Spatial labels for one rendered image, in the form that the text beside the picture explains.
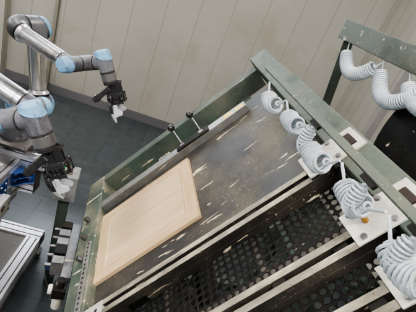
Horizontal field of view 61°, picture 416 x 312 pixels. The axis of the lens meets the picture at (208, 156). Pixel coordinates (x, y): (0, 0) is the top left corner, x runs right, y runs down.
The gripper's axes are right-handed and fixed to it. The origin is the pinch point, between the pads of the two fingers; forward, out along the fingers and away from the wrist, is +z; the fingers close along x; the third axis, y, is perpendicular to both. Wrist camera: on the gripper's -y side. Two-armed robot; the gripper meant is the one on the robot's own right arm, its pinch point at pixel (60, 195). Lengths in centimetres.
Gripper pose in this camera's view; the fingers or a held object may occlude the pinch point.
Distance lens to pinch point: 138.2
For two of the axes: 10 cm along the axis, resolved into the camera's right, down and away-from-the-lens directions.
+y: 9.9, -1.2, -0.8
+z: 1.4, 8.8, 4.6
